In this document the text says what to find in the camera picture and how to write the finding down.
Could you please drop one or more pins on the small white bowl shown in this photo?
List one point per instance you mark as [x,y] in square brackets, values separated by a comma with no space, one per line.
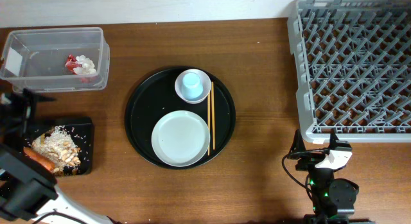
[206,83]

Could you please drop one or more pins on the white round plate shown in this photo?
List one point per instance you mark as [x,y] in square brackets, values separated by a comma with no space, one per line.
[180,138]

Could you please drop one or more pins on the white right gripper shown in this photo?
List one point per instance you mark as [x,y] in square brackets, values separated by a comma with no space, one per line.
[298,144]

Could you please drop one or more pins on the orange carrot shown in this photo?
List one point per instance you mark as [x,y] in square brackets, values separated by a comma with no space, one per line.
[43,161]

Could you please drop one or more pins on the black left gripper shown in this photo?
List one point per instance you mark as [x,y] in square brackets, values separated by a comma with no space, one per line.
[27,104]

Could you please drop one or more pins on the grey dishwasher rack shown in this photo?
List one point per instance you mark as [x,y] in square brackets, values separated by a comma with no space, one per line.
[353,69]

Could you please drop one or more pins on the white tissue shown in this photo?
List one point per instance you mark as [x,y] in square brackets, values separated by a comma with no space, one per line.
[85,65]

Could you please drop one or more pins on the clear plastic bin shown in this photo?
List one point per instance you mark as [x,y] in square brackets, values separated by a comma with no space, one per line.
[36,59]

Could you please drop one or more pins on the rice and food scraps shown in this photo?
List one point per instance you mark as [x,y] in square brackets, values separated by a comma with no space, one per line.
[66,149]

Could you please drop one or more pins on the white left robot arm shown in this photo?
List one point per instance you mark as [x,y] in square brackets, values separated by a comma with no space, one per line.
[31,191]

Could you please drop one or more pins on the red snack wrapper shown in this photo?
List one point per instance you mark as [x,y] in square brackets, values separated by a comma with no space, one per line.
[71,62]

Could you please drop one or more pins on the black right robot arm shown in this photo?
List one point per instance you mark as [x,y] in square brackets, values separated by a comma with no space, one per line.
[332,198]

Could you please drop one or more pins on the light blue cup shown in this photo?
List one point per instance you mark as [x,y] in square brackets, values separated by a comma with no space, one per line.
[191,86]

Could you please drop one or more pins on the wooden chopstick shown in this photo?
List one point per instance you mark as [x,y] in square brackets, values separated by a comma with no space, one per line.
[213,116]
[209,121]

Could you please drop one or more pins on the black rectangular tray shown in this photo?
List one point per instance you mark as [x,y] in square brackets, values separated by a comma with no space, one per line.
[85,134]

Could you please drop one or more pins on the round black tray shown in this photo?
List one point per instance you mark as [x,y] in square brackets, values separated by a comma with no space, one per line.
[155,97]

